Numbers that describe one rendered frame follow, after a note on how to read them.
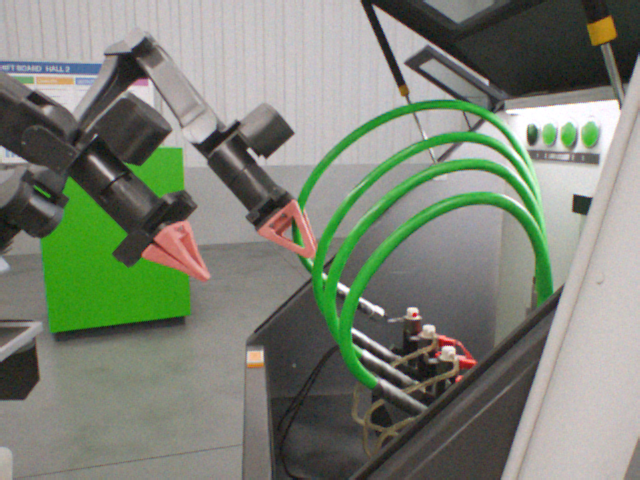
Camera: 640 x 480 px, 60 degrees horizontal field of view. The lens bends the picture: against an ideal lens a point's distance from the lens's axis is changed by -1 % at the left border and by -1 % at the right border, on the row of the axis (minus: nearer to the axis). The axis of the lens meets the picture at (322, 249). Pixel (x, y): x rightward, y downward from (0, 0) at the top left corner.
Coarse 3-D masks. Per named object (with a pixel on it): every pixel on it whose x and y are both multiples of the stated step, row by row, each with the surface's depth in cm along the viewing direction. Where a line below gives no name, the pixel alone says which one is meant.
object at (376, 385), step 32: (480, 192) 56; (416, 224) 56; (384, 256) 56; (544, 256) 58; (352, 288) 57; (544, 288) 59; (352, 320) 57; (352, 352) 58; (384, 384) 59; (416, 416) 60
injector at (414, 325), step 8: (408, 320) 83; (416, 320) 83; (408, 328) 83; (416, 328) 83; (392, 344) 85; (408, 344) 84; (416, 344) 84; (400, 352) 85; (408, 352) 84; (408, 360) 85; (416, 360) 85; (416, 368) 86
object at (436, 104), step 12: (396, 108) 78; (408, 108) 78; (420, 108) 78; (432, 108) 78; (444, 108) 78; (456, 108) 78; (468, 108) 79; (480, 108) 79; (372, 120) 77; (384, 120) 77; (492, 120) 79; (360, 132) 77; (504, 132) 80; (336, 144) 78; (348, 144) 78; (516, 144) 80; (324, 156) 78; (336, 156) 78; (528, 156) 81; (324, 168) 78; (528, 168) 81; (312, 180) 78; (300, 192) 79; (300, 204) 78; (300, 240) 80; (312, 264) 81; (324, 276) 81
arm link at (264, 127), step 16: (256, 112) 82; (272, 112) 78; (192, 128) 83; (208, 128) 81; (240, 128) 82; (256, 128) 78; (272, 128) 78; (288, 128) 79; (208, 144) 81; (256, 144) 78; (272, 144) 79
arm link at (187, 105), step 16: (144, 48) 105; (160, 48) 105; (144, 64) 105; (160, 64) 102; (160, 80) 99; (176, 80) 96; (176, 96) 93; (192, 96) 91; (176, 112) 91; (192, 112) 87; (208, 112) 85; (224, 128) 84; (192, 144) 83
